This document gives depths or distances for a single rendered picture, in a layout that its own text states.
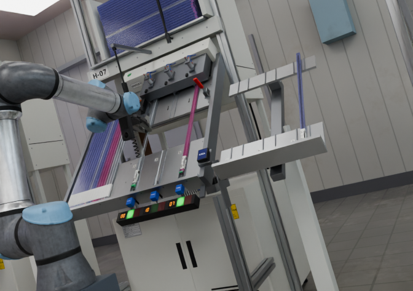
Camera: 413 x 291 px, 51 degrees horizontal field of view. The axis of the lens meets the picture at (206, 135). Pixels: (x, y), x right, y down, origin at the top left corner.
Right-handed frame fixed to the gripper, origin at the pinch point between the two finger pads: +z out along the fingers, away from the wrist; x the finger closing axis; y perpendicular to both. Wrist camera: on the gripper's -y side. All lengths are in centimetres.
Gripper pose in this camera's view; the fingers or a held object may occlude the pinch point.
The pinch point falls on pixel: (147, 131)
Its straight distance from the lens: 188.3
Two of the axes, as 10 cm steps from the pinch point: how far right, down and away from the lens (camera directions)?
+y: -0.3, -8.7, 5.0
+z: 5.0, 4.2, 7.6
